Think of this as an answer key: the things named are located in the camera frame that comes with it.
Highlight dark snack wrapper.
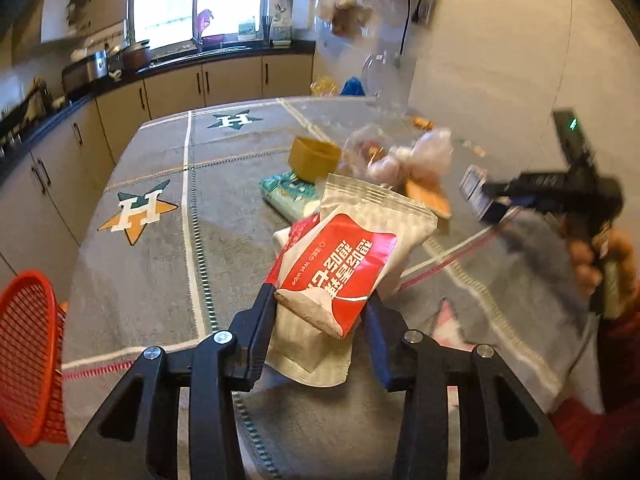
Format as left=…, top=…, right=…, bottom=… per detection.
left=459, top=165, right=490, bottom=220

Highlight orange cardboard box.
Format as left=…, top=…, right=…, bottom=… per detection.
left=405, top=178, right=451, bottom=220

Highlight red white wet wipe packet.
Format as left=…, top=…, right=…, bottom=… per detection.
left=266, top=174, right=438, bottom=388

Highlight white plastic bag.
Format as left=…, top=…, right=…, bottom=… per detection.
left=337, top=125, right=454, bottom=188

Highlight teal tissue packet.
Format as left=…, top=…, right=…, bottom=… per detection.
left=259, top=170, right=320, bottom=223

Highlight yellow round tape roll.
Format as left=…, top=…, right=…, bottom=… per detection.
left=288, top=136, right=342, bottom=183

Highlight beige lower kitchen cabinets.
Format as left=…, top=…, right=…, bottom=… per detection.
left=1, top=48, right=314, bottom=292

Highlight black kitchen countertop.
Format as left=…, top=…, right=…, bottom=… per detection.
left=1, top=39, right=316, bottom=182

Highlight person's right hand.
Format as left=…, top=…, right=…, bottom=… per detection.
left=564, top=228, right=639, bottom=306

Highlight grey star patterned tablecloth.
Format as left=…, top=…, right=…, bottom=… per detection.
left=63, top=98, right=600, bottom=479

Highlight blue plastic bag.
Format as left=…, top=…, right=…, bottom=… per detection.
left=340, top=77, right=367, bottom=96

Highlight red plastic mesh basket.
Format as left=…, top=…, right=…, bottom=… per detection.
left=1, top=270, right=68, bottom=448

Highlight yellow crinkled plastic bag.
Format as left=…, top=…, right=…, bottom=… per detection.
left=310, top=77, right=340, bottom=96

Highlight brown clay pot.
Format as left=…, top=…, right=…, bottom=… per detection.
left=122, top=39, right=152, bottom=72

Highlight silver rice cooker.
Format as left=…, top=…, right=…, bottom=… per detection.
left=62, top=50, right=108, bottom=93

